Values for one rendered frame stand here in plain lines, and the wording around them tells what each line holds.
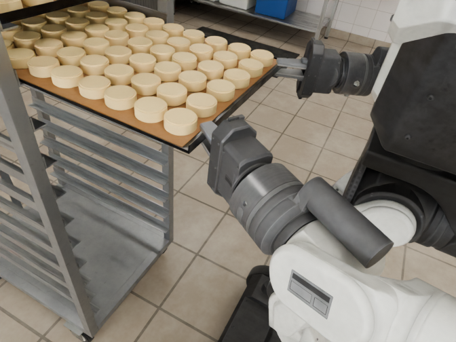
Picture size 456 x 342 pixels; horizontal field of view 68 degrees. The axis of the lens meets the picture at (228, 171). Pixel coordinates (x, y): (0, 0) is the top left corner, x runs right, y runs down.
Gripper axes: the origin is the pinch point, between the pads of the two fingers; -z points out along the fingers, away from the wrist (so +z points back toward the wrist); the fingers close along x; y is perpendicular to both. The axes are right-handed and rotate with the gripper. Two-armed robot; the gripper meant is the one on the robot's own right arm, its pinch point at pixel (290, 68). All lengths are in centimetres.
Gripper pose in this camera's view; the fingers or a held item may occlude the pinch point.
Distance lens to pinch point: 75.5
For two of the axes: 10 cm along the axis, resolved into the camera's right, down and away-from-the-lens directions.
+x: 1.2, -7.5, -6.6
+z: 9.9, 0.6, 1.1
